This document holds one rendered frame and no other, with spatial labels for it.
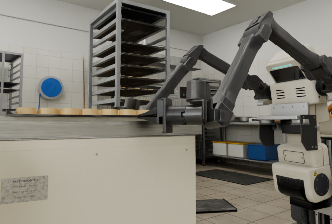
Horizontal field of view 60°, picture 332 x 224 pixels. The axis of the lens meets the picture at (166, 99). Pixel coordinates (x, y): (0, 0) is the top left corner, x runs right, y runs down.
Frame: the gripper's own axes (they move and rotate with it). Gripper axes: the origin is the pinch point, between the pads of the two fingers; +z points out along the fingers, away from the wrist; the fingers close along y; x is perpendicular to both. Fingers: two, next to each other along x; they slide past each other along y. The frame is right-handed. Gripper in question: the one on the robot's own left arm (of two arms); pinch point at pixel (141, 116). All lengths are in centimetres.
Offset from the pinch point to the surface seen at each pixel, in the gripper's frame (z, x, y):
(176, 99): 116, 414, -43
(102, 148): 9.8, -6.2, 9.4
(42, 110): 20.7, -18.5, -1.8
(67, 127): 17.2, -12.4, 3.0
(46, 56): 310, 304, -116
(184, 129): -9.5, 15.3, 4.5
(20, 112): 24.3, -22.3, -1.2
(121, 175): 5.7, -1.8, 17.7
